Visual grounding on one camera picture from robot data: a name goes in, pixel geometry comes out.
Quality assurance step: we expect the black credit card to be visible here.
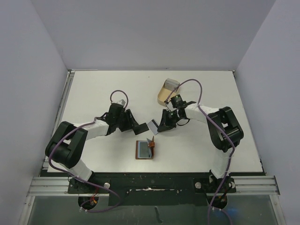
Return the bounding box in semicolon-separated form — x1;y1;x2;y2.
133;123;149;135

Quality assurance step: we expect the silver striped credit card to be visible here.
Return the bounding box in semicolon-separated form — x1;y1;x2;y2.
147;119;158;135

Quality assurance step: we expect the brown leather card holder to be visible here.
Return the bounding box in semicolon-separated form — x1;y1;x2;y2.
135;136;155;160

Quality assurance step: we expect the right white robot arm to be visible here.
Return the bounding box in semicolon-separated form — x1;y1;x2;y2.
157;95;244;192

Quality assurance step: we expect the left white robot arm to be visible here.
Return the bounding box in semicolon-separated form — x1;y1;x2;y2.
45;103;142;193

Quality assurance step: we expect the tan oval cardboard tray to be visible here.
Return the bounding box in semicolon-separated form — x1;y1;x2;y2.
157;86;179;106

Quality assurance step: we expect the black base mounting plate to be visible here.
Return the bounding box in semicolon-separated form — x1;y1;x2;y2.
67;174;236;209

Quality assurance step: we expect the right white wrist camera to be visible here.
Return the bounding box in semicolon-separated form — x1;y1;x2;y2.
165;100;173;111

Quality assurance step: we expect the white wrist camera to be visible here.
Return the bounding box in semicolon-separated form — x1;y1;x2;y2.
112;99;126;107
165;100;173;111

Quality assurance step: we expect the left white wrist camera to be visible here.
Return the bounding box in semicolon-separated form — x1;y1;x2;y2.
112;99;126;107

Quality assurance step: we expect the aluminium rail left edge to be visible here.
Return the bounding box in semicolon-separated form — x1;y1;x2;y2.
42;69;75;168

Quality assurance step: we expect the aluminium rail front left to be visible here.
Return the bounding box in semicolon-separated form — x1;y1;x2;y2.
27;177;69;196

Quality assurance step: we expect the aluminium rail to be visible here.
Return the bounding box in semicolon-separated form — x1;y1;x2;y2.
232;176;280;195
27;177;69;196

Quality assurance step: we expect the aluminium rail front right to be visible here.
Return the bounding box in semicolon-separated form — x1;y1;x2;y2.
232;176;280;195

